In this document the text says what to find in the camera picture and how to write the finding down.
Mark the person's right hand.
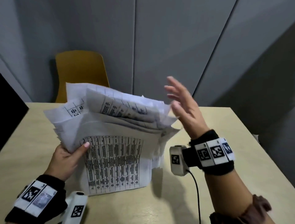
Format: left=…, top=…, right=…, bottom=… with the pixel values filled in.
left=164, top=76, right=210, bottom=140

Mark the person's left hand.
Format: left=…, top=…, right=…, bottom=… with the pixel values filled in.
left=44, top=142, right=90, bottom=183

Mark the white paper sheet with table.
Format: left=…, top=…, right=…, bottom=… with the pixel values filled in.
left=78, top=124, right=162, bottom=197

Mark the stack of printed paper sheets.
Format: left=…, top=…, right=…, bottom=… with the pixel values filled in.
left=43, top=82, right=181, bottom=197

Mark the person's right forearm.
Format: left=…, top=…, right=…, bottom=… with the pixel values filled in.
left=203, top=166, right=277, bottom=224

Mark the black left wristband with markers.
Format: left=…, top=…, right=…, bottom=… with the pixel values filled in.
left=4, top=174, right=67, bottom=223

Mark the black computer tower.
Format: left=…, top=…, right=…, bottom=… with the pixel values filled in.
left=0, top=74, right=29, bottom=150

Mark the yellow plastic chair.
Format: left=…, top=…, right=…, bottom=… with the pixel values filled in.
left=55, top=50, right=110, bottom=104

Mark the brown scrunchie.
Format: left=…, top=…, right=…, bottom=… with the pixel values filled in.
left=210, top=194, right=272, bottom=224

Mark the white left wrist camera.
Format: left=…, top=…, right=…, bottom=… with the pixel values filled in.
left=60, top=191, right=89, bottom=224

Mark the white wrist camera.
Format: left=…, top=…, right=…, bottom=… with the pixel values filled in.
left=169, top=145, right=190, bottom=177
left=60, top=191, right=89, bottom=224

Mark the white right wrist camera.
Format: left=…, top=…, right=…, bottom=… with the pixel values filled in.
left=169, top=145, right=190, bottom=177

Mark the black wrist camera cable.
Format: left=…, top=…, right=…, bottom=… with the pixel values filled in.
left=185, top=170, right=201, bottom=224

